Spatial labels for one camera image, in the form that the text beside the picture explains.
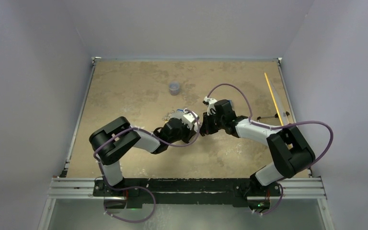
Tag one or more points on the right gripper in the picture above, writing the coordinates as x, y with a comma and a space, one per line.
206, 128

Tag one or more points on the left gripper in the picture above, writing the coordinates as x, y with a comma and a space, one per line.
189, 132

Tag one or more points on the metal key organizer plate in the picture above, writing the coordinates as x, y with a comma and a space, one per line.
169, 115

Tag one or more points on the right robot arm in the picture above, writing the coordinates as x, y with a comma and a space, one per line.
289, 149

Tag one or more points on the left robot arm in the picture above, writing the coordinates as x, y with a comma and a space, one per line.
111, 142

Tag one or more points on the small grey cup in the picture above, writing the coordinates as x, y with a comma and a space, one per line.
174, 88

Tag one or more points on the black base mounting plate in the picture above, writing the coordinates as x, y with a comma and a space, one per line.
237, 192

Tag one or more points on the yellow wooden stick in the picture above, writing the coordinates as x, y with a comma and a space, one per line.
273, 98

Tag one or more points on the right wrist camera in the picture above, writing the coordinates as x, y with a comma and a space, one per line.
210, 103

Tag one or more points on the black wire stand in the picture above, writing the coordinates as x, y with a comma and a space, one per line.
285, 115

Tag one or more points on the aluminium frame rail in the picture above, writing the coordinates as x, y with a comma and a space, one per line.
79, 188

